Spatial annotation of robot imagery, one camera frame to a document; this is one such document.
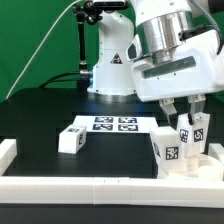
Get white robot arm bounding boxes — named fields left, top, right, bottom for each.
left=89, top=0, right=224, bottom=116

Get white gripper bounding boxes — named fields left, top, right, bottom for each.
left=132, top=30, right=224, bottom=128

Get white round stool seat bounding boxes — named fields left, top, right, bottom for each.
left=157, top=153, right=224, bottom=181

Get white U-shaped obstacle fence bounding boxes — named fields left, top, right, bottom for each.
left=0, top=139, right=224, bottom=208

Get white cable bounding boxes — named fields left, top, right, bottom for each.
left=5, top=0, right=84, bottom=100

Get black cables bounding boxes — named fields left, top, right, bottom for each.
left=39, top=72, right=83, bottom=89

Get white marker sheet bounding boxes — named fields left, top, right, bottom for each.
left=73, top=115, right=158, bottom=133

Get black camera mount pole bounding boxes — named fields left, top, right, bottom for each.
left=72, top=0, right=102, bottom=91

